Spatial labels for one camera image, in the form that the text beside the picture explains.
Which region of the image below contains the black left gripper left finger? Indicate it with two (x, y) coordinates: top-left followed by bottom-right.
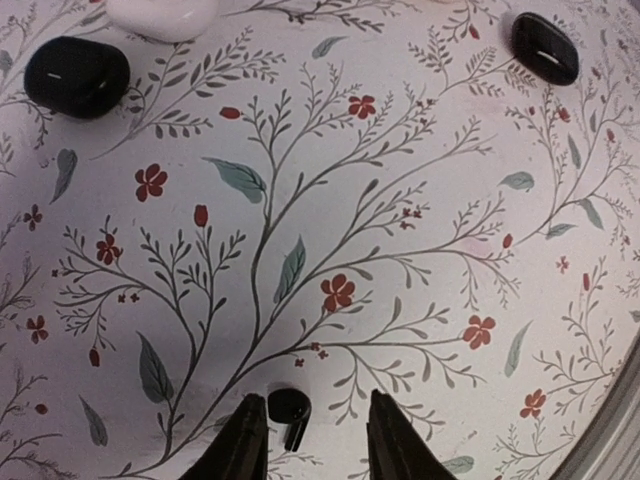
(180, 394), (268, 480)

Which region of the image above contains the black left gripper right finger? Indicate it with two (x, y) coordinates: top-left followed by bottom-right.
(366, 390), (453, 480)

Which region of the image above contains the black wireless earbud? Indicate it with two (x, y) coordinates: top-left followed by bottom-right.
(267, 387), (312, 452)

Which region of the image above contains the black oval earbud case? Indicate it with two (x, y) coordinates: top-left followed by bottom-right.
(23, 36), (131, 120)

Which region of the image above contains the small black round case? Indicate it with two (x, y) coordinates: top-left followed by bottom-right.
(510, 12), (580, 86)

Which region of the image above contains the white oval earbud case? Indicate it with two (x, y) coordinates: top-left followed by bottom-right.
(105, 0), (220, 43)

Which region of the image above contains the floral patterned table mat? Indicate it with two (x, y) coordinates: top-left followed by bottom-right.
(1, 1), (639, 479)

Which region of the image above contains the front aluminium rail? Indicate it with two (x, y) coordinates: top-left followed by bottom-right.
(553, 343), (639, 479)

